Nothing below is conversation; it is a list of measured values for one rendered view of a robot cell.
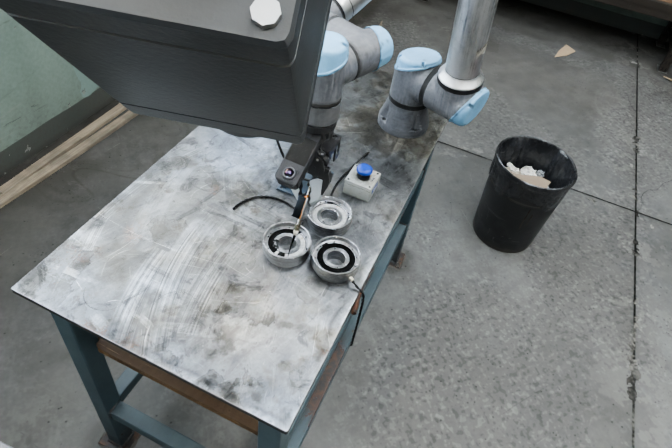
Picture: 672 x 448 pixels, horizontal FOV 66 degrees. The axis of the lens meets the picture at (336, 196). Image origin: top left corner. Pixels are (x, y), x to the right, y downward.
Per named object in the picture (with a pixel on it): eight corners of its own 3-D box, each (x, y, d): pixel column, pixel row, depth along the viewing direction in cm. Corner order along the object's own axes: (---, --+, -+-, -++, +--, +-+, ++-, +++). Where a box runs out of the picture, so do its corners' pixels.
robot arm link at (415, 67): (406, 78, 154) (416, 36, 145) (442, 99, 148) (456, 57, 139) (380, 92, 147) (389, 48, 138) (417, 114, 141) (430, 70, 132)
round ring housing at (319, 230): (350, 243, 118) (353, 231, 115) (304, 238, 118) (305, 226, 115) (350, 210, 126) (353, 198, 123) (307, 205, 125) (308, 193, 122)
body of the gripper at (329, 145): (339, 158, 106) (347, 109, 98) (322, 183, 100) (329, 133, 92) (305, 146, 108) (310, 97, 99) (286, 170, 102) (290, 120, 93)
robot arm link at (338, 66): (363, 41, 85) (327, 56, 80) (353, 98, 93) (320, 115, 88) (329, 22, 89) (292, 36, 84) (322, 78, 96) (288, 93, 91)
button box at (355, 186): (368, 203, 128) (371, 188, 125) (342, 192, 130) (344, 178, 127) (379, 183, 134) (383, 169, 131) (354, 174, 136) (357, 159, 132)
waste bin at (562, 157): (531, 270, 226) (574, 201, 196) (457, 241, 233) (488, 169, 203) (542, 221, 249) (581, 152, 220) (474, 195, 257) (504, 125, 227)
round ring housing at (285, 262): (291, 278, 109) (292, 266, 106) (252, 254, 113) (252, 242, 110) (319, 248, 116) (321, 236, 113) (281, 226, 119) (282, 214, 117)
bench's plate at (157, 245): (286, 437, 88) (287, 432, 87) (13, 294, 101) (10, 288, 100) (458, 101, 171) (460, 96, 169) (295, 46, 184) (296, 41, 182)
